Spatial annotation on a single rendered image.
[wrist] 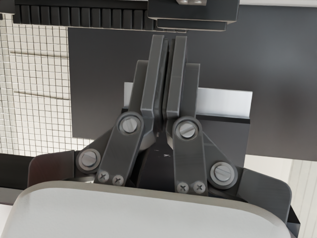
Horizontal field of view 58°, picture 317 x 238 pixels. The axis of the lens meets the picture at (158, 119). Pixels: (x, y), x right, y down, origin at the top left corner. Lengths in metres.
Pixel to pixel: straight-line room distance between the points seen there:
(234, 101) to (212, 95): 0.02
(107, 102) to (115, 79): 0.07
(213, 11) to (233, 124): 0.21
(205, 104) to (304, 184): 2.72
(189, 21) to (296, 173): 2.54
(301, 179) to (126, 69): 2.36
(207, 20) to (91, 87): 0.46
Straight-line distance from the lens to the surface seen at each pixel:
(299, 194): 2.97
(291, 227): 0.26
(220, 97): 0.23
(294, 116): 0.79
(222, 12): 0.41
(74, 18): 0.65
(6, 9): 0.59
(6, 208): 0.27
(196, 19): 0.41
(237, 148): 0.23
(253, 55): 0.74
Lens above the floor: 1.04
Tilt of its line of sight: 17 degrees up
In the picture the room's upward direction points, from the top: 177 degrees counter-clockwise
